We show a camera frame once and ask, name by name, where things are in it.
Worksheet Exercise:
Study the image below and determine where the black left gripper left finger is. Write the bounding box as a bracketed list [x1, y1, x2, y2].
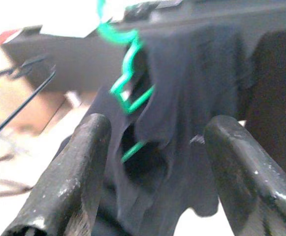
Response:
[2, 112, 112, 236]

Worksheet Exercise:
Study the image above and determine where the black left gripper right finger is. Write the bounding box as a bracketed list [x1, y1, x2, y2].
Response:
[203, 115, 286, 236]

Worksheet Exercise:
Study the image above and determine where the black sweatshirt ribbed collar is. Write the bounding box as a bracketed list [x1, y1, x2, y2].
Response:
[54, 24, 256, 236]

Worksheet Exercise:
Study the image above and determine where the green plastic clothes hanger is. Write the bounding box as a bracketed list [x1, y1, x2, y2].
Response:
[96, 0, 156, 164]

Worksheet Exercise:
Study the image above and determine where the black low tv console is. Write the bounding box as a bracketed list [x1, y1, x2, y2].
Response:
[1, 0, 286, 93]

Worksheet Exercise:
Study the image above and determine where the marble top folding table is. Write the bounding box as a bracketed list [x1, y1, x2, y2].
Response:
[0, 29, 67, 146]

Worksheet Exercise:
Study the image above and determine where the thin dark floor cable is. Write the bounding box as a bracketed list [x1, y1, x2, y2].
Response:
[0, 153, 34, 199]

